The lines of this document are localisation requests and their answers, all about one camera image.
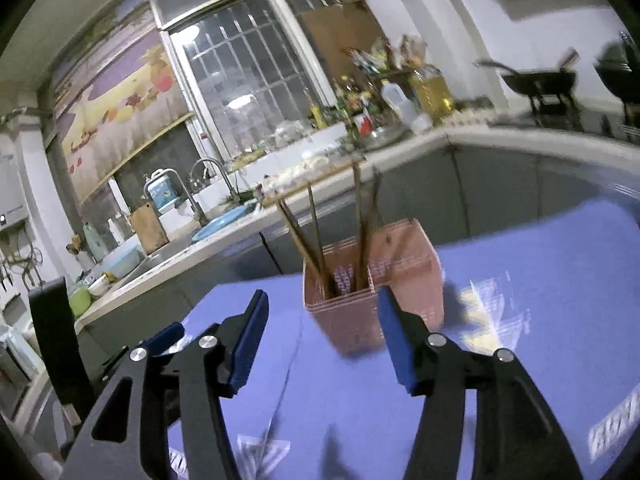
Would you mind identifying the thin dark chopstick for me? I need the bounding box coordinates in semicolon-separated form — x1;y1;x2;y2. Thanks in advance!
307;184;330;290

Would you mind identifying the chrome kitchen faucet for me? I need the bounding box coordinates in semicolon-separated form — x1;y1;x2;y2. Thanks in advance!
143;168;207;226

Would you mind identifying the green bowl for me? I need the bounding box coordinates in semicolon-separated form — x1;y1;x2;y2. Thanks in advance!
67;284;92;318

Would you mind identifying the wooden cutting board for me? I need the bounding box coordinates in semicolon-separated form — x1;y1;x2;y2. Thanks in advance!
129;202;169;256

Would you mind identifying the blue plastic basin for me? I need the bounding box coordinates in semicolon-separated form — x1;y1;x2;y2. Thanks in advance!
191;203;255;244

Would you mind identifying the blue patterned tablecloth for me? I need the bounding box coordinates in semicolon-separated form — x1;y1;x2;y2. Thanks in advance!
168;200;639;479

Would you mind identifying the pink perforated utensil basket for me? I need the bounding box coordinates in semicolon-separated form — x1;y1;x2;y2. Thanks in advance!
303;219;445;356

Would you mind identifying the long wooden board with dumplings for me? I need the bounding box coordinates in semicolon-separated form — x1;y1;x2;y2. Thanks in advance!
254;154;364;208

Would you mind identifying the fruit print window blind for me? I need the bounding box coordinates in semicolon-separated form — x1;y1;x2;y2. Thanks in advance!
51;0;193;203

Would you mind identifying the barred window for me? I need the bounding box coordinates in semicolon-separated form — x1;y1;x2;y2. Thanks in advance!
152;0;340;159

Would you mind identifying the white plastic jug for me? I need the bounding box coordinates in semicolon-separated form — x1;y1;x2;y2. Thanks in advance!
381;79;418;127

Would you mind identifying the yellow cooking oil bottle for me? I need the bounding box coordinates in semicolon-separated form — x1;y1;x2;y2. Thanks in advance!
409;64;454;125

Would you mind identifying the wok with steel lid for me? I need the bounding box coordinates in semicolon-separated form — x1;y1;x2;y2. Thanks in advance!
594;30;639;106

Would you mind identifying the black wok with handle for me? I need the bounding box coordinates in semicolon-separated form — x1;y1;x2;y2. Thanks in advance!
473;48;580;114

